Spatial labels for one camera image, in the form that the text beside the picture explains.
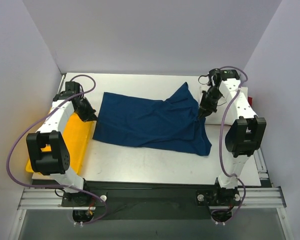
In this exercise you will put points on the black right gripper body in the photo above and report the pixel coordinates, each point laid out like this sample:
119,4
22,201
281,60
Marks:
207,108

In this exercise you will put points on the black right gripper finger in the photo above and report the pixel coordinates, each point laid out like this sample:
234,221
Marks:
200,113
205,114

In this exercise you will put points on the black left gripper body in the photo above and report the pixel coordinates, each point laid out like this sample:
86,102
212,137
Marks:
88,114

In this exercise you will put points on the blue t shirt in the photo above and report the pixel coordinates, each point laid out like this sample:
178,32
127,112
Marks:
172,124

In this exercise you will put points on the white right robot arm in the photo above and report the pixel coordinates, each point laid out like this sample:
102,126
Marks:
222,102

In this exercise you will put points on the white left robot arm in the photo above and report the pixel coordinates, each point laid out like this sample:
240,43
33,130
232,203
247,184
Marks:
70,179

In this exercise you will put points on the yellow plastic tray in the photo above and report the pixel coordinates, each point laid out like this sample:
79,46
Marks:
75,140

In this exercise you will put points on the red folded t shirt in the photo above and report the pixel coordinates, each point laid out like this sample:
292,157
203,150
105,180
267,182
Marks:
250,101

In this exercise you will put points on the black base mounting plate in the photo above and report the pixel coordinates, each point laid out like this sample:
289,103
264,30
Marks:
151,211

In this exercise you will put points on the aluminium frame rail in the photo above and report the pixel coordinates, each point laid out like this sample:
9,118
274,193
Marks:
48,199

